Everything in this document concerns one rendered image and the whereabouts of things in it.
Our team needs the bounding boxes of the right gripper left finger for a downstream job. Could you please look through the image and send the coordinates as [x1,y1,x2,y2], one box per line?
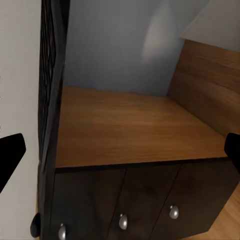
[0,133,26,193]

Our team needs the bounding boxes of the keyboard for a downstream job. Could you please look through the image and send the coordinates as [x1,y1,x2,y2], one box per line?
[38,0,66,175]

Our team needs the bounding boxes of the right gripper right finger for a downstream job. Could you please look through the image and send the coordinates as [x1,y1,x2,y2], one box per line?
[224,133,240,173]

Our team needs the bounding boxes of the mouse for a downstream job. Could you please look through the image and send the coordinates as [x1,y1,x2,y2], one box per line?
[30,213,41,238]

